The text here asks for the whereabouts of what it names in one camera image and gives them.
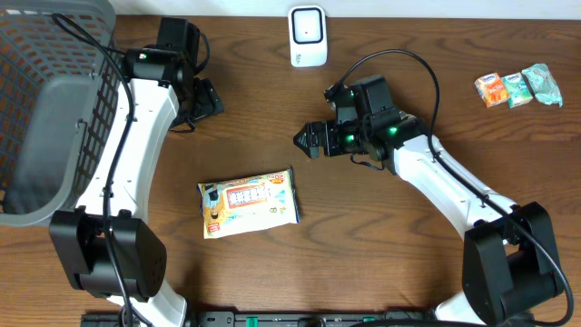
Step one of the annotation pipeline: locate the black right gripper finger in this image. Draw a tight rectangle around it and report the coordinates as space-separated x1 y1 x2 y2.
293 134 323 159
297 121 327 136

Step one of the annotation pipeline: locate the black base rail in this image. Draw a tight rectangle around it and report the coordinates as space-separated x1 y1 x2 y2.
81 310 455 327

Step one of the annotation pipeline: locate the orange juice carton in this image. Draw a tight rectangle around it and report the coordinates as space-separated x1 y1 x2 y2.
474 73 509 108

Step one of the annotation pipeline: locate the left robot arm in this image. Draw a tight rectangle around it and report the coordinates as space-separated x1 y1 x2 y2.
49 17 224 326

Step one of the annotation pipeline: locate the yellow chips bag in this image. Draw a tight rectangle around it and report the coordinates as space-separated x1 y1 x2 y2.
197 168 300 239

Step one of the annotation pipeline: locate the green tissue pack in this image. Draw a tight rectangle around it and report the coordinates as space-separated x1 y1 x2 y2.
501 73 533 108

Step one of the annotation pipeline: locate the light green snack packet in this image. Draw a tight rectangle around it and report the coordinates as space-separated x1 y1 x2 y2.
521 64 563 107

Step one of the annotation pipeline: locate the grey plastic mesh basket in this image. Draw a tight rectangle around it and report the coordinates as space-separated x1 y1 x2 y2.
1 0 119 226

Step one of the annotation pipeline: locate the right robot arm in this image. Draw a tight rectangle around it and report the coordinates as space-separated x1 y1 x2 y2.
293 75 566 325

